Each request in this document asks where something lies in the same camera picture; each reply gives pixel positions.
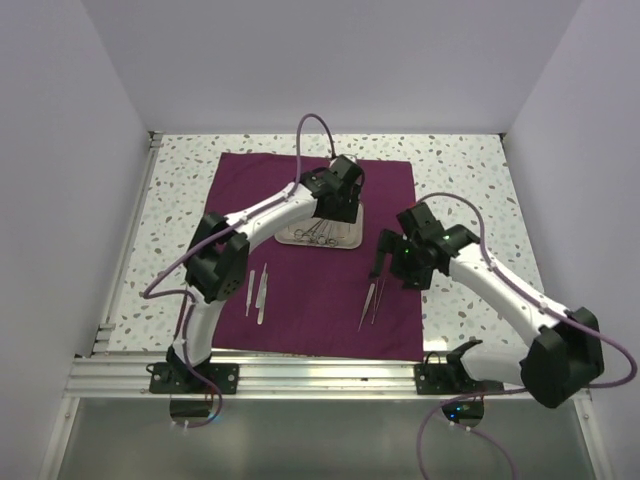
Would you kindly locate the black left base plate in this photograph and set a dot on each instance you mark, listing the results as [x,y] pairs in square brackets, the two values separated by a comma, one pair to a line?
[165,379]

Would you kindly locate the large silver tweezers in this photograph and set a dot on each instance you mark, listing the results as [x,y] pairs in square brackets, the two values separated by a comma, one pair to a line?
[261,297]

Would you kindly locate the steel scissors and forceps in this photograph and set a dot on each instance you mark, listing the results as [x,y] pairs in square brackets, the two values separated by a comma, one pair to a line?
[322,233]

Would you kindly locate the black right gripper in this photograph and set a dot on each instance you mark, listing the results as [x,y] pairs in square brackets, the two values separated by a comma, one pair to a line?
[392,242]

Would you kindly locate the aluminium rail frame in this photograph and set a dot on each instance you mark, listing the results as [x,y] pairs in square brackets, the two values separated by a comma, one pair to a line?
[292,417]

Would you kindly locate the steel instrument tray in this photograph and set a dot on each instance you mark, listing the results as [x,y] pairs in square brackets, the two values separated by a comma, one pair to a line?
[353,240]

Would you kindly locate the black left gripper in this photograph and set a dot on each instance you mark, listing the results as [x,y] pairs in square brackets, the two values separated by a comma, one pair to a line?
[348,212]

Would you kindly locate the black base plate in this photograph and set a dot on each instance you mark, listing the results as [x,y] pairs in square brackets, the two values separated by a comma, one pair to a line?
[165,379]
[436,375]

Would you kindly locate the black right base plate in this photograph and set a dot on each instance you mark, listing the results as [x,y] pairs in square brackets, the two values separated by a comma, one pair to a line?
[436,375]

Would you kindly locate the small silver tweezers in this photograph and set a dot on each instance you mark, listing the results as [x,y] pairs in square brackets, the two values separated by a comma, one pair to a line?
[249,294]

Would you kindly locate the pointed silver tweezers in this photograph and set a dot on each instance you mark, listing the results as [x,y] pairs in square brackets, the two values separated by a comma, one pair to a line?
[372,302]

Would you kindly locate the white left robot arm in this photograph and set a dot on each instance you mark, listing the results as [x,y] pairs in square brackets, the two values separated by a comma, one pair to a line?
[217,260]

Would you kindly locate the maroon surgical cloth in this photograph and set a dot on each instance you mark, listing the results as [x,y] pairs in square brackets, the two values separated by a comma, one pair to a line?
[315,295]

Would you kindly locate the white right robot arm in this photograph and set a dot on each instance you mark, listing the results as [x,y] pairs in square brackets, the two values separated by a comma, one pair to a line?
[562,353]

